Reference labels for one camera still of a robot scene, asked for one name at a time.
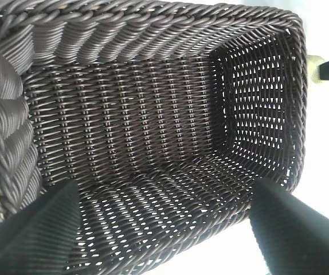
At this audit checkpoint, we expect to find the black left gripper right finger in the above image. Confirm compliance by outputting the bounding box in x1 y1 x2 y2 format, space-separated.
249 178 329 275

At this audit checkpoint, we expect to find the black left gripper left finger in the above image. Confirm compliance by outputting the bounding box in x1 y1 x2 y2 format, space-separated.
0 179 82 275

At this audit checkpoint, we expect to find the pale yellow round fruit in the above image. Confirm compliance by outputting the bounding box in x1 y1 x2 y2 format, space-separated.
306 54 326 85

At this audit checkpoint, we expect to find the dark brown woven basket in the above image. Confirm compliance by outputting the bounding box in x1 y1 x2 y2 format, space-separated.
0 0 308 275

